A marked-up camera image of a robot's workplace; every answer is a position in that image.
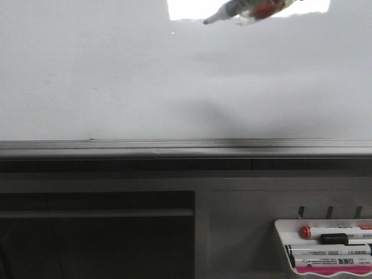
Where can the white whiteboard marker taped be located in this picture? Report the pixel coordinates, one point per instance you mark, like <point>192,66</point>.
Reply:
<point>249,11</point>

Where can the white whiteboard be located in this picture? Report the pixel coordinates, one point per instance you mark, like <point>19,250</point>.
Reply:
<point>93,70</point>

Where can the left black tray hook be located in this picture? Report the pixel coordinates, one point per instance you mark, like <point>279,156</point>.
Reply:
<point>301,211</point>

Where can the black tray hook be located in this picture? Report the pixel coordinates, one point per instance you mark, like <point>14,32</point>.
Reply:
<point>358,212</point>
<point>329,212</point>
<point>301,211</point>

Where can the white marker tray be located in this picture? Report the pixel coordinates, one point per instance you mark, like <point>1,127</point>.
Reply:
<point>288,234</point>

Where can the red capped white marker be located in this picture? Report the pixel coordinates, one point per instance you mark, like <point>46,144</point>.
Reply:
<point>358,232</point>

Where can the white marker black end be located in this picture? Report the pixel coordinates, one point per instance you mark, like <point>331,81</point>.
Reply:
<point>328,250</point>

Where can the middle black tray hook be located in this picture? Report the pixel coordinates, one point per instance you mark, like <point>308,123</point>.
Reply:
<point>329,212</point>

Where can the white marker with label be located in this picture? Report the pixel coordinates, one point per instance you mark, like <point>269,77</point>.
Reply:
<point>317,261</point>

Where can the right black tray hook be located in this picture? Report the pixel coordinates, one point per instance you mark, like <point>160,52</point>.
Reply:
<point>358,212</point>

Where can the black capped white marker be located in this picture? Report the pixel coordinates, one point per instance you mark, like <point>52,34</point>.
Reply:
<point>345,239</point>

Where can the grey whiteboard frame ledge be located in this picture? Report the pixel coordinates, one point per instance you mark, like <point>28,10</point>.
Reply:
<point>185,155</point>

